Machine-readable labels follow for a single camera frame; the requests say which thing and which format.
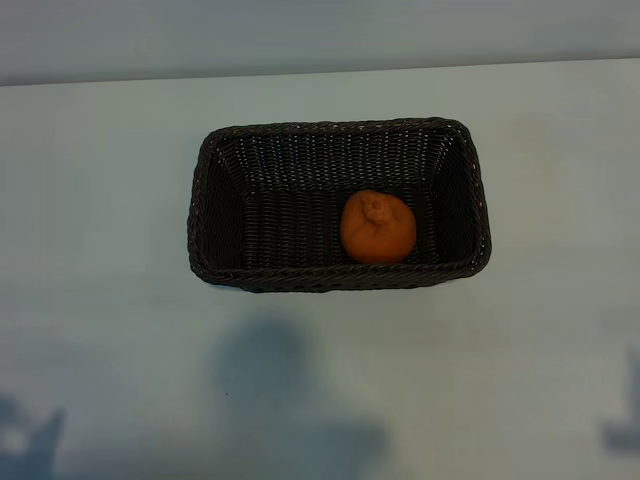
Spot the orange fruit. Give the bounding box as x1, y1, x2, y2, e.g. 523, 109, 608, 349
339, 188, 418, 265

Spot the dark brown wicker basket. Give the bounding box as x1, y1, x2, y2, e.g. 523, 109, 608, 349
185, 117, 494, 295

